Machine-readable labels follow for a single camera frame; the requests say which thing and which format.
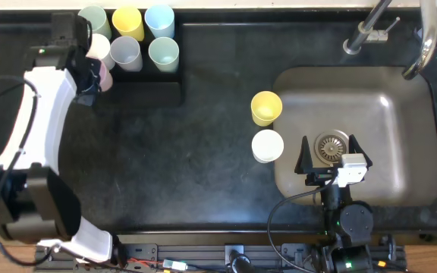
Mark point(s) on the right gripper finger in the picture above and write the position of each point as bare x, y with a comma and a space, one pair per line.
305, 159
356, 146

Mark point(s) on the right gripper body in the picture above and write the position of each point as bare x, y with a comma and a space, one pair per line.
319, 178

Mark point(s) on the white cup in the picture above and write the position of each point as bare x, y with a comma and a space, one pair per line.
267, 145
101, 47

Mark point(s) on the yellow cup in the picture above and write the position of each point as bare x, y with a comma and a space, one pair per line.
127, 21
266, 106

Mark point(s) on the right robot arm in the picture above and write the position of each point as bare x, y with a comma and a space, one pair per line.
355, 221

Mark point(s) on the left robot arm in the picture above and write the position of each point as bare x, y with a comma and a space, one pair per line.
48, 113

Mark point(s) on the steel sink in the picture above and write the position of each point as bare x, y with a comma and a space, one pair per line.
393, 132

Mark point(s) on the steel tap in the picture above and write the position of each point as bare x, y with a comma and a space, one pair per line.
429, 41

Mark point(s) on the black tray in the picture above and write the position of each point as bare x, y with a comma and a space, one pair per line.
146, 95

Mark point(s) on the green cup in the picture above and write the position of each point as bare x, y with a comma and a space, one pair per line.
95, 19
163, 53

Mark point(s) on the blue cup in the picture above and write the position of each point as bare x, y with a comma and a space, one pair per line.
159, 19

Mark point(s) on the grey cup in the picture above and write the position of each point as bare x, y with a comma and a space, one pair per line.
125, 51

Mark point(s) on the pink cup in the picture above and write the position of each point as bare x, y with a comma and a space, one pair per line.
106, 77

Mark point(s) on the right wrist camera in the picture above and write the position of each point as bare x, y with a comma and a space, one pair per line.
352, 168

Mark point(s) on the mounting rail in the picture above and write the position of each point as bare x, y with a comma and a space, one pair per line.
195, 254

